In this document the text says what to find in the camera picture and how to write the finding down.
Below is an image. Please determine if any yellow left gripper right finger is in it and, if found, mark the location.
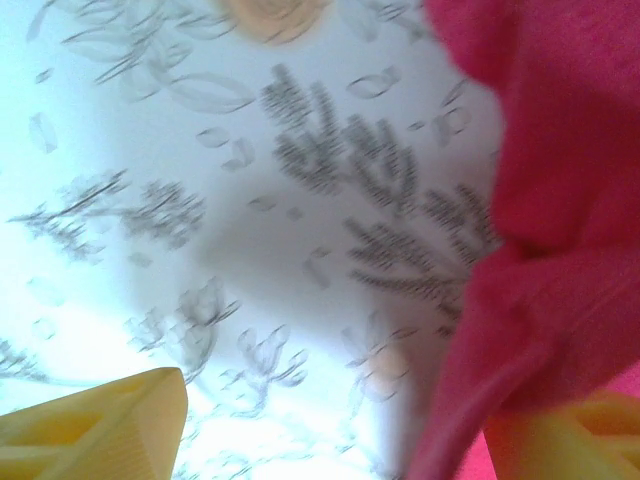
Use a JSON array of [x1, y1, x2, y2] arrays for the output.
[[485, 390, 640, 480]]

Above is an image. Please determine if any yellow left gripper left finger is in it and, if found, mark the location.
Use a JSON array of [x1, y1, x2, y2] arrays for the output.
[[0, 366, 189, 480]]

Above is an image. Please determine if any red t-shirt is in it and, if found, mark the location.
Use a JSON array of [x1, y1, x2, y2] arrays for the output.
[[407, 0, 640, 480]]

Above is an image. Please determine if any floral printed tablecloth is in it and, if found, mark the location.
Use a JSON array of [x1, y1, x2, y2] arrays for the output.
[[0, 0, 506, 480]]

